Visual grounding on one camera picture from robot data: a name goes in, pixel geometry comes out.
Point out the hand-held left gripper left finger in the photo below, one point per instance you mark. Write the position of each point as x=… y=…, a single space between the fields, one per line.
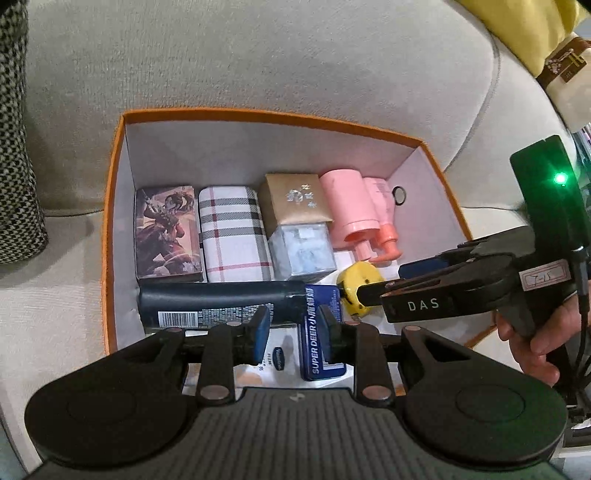
x=261 y=332

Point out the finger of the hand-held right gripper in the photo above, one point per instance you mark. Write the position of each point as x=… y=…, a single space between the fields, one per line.
x=415 y=300
x=420 y=267

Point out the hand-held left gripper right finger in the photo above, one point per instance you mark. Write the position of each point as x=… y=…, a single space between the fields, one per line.
x=330 y=337

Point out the blue rectangular box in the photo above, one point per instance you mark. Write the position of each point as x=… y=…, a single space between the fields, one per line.
x=310 y=341

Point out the white lotion tube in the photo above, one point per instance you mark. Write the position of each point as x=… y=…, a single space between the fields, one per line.
x=277 y=355

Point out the yellow round toy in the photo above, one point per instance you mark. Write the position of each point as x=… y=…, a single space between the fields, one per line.
x=358 y=274

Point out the dark shampoo bottle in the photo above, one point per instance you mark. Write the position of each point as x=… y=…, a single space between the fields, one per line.
x=207 y=297

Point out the pink pump bottle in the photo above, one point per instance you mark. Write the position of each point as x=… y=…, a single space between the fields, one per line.
x=381 y=203

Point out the clear plastic box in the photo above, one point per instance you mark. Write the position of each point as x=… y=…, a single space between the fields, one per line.
x=300 y=251

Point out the pink cylindrical bottle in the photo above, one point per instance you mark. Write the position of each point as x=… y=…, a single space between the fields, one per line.
x=346 y=203

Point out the plaid box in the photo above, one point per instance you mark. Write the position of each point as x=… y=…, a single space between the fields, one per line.
x=233 y=230

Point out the illustrated card box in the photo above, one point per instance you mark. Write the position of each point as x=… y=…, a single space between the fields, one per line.
x=168 y=230

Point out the gold paper box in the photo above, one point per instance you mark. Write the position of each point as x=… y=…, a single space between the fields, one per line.
x=293 y=198

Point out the orange cardboard box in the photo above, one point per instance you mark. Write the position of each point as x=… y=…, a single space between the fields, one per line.
x=231 y=152

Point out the person's right hand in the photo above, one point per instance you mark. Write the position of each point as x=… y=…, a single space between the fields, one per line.
x=531 y=364

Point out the cream mini suitcase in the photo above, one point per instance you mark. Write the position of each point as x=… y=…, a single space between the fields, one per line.
x=577 y=92

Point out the yellow pillow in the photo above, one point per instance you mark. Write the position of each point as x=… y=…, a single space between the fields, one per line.
x=521 y=27

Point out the beige sofa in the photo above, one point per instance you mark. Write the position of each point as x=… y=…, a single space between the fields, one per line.
x=277 y=55

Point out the houndstooth pillow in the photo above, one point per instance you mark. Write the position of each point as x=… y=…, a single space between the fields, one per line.
x=14 y=161

